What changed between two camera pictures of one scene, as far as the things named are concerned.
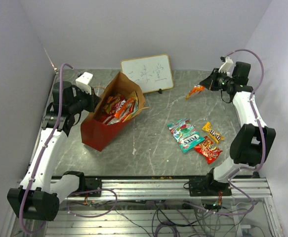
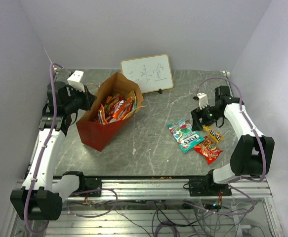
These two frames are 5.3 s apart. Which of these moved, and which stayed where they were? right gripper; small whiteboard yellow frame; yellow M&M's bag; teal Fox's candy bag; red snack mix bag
Moved: right gripper
Stayed: red snack mix bag; yellow M&M's bag; small whiteboard yellow frame; teal Fox's candy bag
